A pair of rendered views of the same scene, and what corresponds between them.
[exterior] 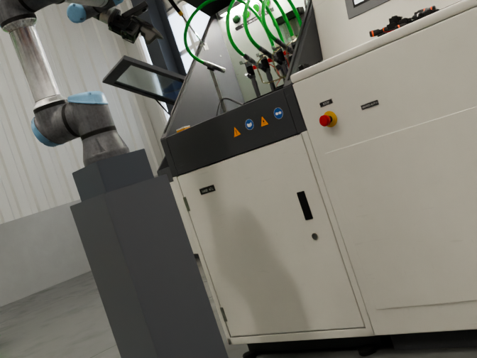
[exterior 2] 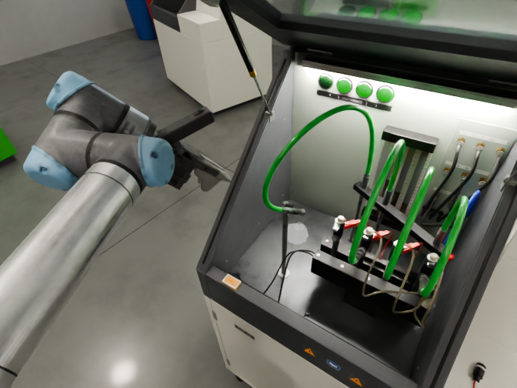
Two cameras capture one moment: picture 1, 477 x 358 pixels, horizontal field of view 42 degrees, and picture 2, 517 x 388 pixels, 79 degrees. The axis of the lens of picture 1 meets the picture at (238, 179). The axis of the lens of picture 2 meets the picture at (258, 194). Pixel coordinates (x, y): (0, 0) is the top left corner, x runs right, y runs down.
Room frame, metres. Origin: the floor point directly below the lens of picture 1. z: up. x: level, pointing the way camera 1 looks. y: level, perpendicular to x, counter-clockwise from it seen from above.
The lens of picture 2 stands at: (1.95, 0.11, 1.78)
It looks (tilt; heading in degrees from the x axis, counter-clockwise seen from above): 43 degrees down; 353
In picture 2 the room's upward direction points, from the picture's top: 3 degrees counter-clockwise
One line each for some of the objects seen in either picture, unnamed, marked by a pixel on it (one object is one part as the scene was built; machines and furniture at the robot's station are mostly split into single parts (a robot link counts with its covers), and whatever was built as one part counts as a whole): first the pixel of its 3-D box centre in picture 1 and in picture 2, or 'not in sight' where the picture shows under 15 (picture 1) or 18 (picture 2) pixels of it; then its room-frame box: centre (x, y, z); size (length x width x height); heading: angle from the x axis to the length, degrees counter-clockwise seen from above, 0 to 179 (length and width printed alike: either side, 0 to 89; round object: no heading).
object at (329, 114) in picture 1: (326, 120); not in sight; (1.99, -0.32, 0.80); 0.05 x 0.04 x 0.05; 48
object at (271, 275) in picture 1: (262, 244); (288, 385); (2.32, -0.01, 0.44); 0.65 x 0.02 x 0.68; 48
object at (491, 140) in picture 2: not in sight; (463, 175); (2.54, -0.54, 1.20); 0.13 x 0.03 x 0.31; 48
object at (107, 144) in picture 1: (103, 145); not in sight; (2.03, 0.38, 0.95); 0.15 x 0.15 x 0.10
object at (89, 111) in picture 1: (89, 112); not in sight; (2.03, 0.39, 1.07); 0.13 x 0.12 x 0.14; 68
